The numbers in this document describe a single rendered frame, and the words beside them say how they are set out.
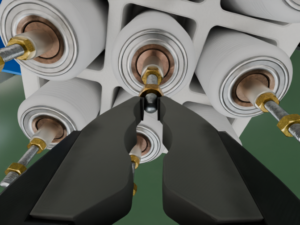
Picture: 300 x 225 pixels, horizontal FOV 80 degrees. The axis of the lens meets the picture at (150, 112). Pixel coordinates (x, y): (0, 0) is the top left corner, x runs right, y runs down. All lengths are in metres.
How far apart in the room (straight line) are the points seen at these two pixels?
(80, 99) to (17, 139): 0.49
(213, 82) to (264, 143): 0.49
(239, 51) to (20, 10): 0.22
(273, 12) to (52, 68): 0.23
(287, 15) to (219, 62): 0.07
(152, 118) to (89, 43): 0.12
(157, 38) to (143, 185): 0.65
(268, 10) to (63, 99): 0.25
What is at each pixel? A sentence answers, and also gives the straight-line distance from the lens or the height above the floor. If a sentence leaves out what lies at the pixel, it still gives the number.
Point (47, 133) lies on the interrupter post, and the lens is 0.26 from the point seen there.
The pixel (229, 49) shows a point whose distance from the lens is 0.24.
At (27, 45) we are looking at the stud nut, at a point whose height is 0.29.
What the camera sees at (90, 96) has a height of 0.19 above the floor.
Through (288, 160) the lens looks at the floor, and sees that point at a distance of 0.80.
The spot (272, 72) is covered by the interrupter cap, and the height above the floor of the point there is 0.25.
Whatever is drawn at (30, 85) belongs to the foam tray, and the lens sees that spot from 0.35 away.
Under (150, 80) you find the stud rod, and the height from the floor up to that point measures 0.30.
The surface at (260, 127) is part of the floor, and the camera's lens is 0.64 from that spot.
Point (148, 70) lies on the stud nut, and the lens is 0.17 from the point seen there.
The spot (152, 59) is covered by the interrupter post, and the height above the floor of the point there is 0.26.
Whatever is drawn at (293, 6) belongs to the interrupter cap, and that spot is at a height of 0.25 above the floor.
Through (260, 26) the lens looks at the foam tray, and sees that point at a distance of 0.30.
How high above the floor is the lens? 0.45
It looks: 58 degrees down
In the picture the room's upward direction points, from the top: 177 degrees counter-clockwise
